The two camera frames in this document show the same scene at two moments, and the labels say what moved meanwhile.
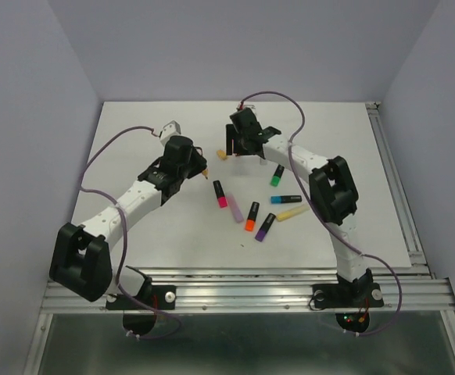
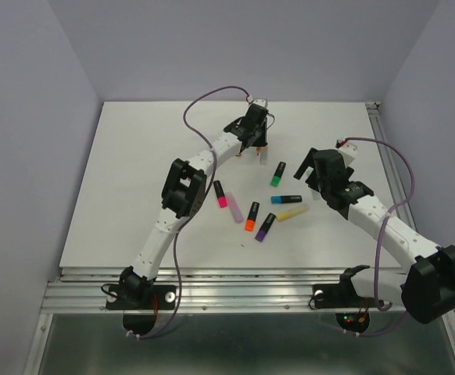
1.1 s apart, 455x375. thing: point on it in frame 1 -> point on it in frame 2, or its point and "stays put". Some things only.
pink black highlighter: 222,199 stays put
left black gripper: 199,163 -> 260,141
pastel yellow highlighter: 291,213 stays put
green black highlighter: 275,180 stays put
